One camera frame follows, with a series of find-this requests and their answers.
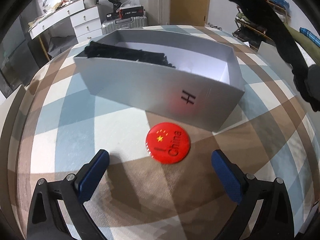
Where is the black hair claw clip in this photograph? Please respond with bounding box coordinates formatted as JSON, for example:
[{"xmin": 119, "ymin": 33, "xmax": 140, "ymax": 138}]
[{"xmin": 230, "ymin": 0, "xmax": 308, "ymax": 81}]

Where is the red China pin badge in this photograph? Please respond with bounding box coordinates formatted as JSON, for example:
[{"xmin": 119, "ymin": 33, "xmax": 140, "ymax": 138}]
[{"xmin": 145, "ymin": 122, "xmax": 191, "ymax": 164}]

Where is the checkered bed cover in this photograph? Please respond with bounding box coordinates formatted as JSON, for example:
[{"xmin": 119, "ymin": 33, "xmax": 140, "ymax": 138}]
[{"xmin": 8, "ymin": 25, "xmax": 319, "ymax": 239}]

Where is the grey cardboard box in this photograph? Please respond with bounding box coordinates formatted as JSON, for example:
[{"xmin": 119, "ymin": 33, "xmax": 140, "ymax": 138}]
[{"xmin": 74, "ymin": 29, "xmax": 245, "ymax": 132}]

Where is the wooden door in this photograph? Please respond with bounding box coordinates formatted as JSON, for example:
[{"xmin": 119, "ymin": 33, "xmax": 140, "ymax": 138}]
[{"xmin": 170, "ymin": 0, "xmax": 210, "ymax": 26}]

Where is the white upright suitcase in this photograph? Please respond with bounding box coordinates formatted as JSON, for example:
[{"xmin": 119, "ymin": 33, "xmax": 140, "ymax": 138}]
[{"xmin": 139, "ymin": 0, "xmax": 170, "ymax": 25}]

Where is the silver aluminium suitcase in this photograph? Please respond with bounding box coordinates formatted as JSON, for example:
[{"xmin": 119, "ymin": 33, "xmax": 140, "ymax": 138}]
[{"xmin": 101, "ymin": 16, "xmax": 148, "ymax": 35}]

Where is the white desk with drawers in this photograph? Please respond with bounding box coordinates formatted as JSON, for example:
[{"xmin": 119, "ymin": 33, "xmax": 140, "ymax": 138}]
[{"xmin": 29, "ymin": 0, "xmax": 105, "ymax": 58}]

